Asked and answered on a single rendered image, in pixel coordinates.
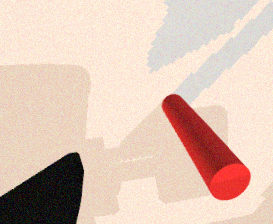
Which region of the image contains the red peg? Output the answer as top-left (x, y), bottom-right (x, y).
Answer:
top-left (163, 95), bottom-right (250, 201)

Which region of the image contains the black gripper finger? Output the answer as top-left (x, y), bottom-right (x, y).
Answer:
top-left (0, 152), bottom-right (84, 224)

